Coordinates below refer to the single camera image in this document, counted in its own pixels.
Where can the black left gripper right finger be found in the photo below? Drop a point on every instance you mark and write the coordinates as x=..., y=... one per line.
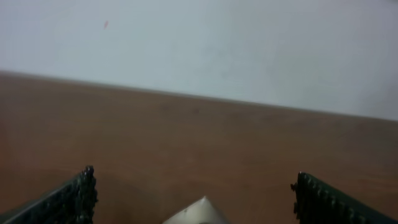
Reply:
x=319, y=203

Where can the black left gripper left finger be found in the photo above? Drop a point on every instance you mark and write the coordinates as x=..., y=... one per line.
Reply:
x=72, y=202

